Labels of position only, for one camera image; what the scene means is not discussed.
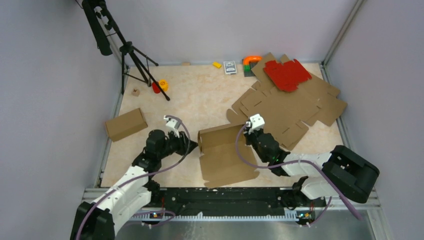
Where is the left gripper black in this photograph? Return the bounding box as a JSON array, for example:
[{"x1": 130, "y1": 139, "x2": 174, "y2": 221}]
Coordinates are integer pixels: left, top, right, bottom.
[{"x1": 158, "y1": 128, "x2": 199, "y2": 160}]

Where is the brown cardboard box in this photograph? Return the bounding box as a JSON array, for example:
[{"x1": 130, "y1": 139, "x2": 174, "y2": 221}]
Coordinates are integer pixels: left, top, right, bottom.
[
  {"x1": 197, "y1": 123, "x2": 260, "y2": 188},
  {"x1": 104, "y1": 108, "x2": 148, "y2": 142}
]

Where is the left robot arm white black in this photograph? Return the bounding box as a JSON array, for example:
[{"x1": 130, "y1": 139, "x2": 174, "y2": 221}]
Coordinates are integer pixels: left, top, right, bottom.
[{"x1": 70, "y1": 129, "x2": 198, "y2": 240}]

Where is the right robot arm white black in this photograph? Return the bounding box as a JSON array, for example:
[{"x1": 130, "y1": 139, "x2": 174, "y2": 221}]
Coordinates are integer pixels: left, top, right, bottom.
[{"x1": 242, "y1": 129, "x2": 380, "y2": 206}]

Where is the folded brown cardboard box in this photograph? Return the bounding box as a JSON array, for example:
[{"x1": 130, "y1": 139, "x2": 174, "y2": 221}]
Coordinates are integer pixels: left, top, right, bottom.
[{"x1": 104, "y1": 108, "x2": 148, "y2": 142}]

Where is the playing card deck box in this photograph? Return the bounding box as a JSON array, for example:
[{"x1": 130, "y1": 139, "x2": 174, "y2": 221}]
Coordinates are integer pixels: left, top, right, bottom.
[{"x1": 223, "y1": 60, "x2": 237, "y2": 75}]

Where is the stack of brown cardboard blanks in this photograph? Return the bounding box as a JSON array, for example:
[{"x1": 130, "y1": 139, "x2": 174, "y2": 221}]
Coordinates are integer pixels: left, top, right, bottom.
[{"x1": 226, "y1": 53, "x2": 348, "y2": 150}]

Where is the red yellow toy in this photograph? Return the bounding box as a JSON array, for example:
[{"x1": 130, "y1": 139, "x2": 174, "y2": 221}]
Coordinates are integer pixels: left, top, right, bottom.
[{"x1": 151, "y1": 79, "x2": 169, "y2": 94}]

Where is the red flat cardboard blank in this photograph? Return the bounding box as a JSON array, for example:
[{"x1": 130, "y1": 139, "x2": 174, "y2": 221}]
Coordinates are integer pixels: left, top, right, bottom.
[{"x1": 263, "y1": 59, "x2": 312, "y2": 93}]

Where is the yellow small block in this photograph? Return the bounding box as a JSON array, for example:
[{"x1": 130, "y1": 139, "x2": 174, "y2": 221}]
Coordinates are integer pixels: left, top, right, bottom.
[{"x1": 212, "y1": 61, "x2": 222, "y2": 69}]

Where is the orange green toy block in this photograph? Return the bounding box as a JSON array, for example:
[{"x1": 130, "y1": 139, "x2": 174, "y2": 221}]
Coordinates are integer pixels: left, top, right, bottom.
[{"x1": 242, "y1": 55, "x2": 262, "y2": 77}]

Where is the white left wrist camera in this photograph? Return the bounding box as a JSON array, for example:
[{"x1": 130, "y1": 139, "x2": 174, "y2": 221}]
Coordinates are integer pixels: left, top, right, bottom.
[{"x1": 163, "y1": 115, "x2": 182, "y2": 138}]

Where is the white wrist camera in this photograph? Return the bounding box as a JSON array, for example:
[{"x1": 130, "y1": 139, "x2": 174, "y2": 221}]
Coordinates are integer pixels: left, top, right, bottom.
[
  {"x1": 163, "y1": 115, "x2": 182, "y2": 138},
  {"x1": 245, "y1": 114, "x2": 265, "y2": 134}
]

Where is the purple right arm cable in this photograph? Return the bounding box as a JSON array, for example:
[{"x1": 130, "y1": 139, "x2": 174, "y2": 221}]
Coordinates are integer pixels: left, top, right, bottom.
[{"x1": 235, "y1": 124, "x2": 364, "y2": 227}]

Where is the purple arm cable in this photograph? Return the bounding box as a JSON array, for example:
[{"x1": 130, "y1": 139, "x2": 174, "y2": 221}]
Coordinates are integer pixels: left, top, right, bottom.
[
  {"x1": 235, "y1": 124, "x2": 364, "y2": 227},
  {"x1": 75, "y1": 114, "x2": 192, "y2": 240}
]

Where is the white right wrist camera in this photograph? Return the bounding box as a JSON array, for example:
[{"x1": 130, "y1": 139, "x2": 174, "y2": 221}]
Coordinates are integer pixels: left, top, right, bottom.
[{"x1": 245, "y1": 114, "x2": 265, "y2": 134}]

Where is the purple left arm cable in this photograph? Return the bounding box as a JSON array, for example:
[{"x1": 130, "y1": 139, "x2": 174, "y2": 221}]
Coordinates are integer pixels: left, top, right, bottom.
[{"x1": 75, "y1": 114, "x2": 192, "y2": 240}]

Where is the black camera tripod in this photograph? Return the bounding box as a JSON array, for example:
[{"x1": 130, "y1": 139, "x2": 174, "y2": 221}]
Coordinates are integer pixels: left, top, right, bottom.
[{"x1": 81, "y1": 0, "x2": 171, "y2": 102}]

